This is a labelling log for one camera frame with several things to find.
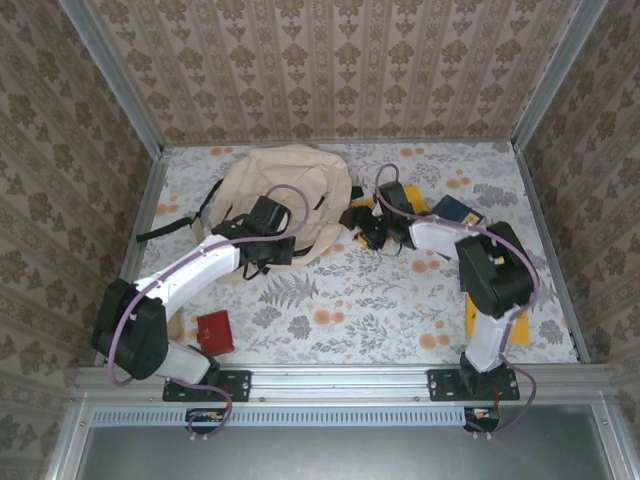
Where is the blue book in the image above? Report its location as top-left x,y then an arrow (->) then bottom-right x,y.
431,194 -> 486,227

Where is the beige canvas backpack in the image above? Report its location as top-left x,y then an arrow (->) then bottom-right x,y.
135,143 -> 354,285

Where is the red pencil case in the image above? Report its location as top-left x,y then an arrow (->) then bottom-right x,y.
195,310 -> 237,354

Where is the yellow book with print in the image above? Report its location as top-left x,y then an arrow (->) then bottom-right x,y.
463,292 -> 534,347

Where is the floral table cover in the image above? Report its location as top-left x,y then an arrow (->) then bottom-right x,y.
117,143 -> 581,365

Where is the grey metal panel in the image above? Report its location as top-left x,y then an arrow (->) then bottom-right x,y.
44,399 -> 640,480

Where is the thin black left camera cable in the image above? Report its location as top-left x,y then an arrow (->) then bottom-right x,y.
241,258 -> 272,281

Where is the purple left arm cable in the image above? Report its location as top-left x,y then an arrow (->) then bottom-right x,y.
107,184 -> 312,444

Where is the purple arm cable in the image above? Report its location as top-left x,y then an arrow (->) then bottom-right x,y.
107,184 -> 312,444
374,163 -> 542,441

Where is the aluminium side rail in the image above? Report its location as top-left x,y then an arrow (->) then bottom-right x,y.
514,148 -> 592,364
93,148 -> 171,367

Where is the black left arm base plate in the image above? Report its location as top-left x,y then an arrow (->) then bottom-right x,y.
162,368 -> 253,403

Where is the aluminium mounting rail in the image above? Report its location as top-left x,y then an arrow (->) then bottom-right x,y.
73,363 -> 615,401

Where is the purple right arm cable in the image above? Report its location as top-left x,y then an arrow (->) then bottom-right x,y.
374,163 -> 542,441

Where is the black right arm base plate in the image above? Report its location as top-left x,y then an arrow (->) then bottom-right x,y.
427,368 -> 521,403

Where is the grey slotted cable duct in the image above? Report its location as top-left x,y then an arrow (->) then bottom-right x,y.
92,405 -> 501,428

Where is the black cable connector bracket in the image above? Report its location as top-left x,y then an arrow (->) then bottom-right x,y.
462,405 -> 502,434
184,407 -> 226,434

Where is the aluminium frame post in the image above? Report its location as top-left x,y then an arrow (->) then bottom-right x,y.
510,0 -> 609,152
57,0 -> 166,157

